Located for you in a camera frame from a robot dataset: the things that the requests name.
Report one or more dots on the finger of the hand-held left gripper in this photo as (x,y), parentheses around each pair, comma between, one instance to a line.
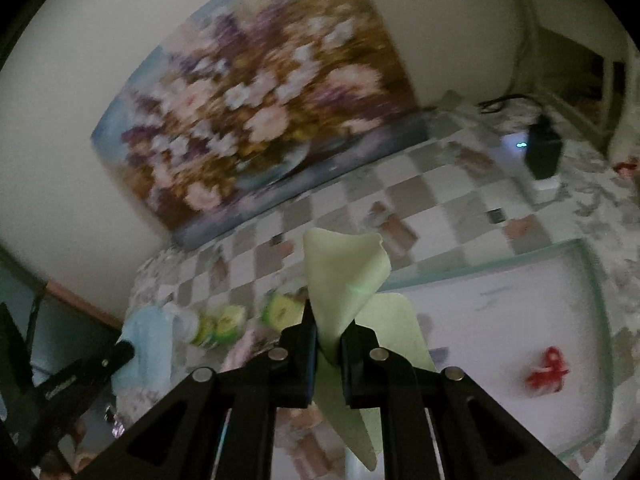
(85,377)

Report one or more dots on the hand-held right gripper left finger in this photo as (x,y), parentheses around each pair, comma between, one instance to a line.
(311,360)

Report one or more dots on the light blue towel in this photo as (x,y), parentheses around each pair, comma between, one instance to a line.
(145,350)

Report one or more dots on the red hair bow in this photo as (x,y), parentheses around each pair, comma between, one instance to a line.
(547,370)

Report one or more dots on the pink floral cloth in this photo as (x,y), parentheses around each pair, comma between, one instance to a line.
(245,352)

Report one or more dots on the white bottle with green label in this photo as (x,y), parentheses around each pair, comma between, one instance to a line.
(210,327)

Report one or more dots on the clear plastic storage box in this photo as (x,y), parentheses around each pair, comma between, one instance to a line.
(500,310)

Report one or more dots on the checkered tablecloth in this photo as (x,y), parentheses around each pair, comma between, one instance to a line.
(450,185)

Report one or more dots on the white device with light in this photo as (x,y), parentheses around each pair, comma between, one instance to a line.
(515,145)

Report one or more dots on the white furniture frame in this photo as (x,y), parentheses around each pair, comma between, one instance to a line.
(615,60)

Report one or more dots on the light green cloth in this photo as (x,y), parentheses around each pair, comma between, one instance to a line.
(345,270)

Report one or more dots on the black power adapter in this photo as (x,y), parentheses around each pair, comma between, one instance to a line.
(542,147)

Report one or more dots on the red patterned cloth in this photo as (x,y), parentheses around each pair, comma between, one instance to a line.
(629,167)

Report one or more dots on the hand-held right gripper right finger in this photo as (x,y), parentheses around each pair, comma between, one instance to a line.
(354,370)

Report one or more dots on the flower painting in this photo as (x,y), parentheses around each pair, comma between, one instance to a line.
(250,110)

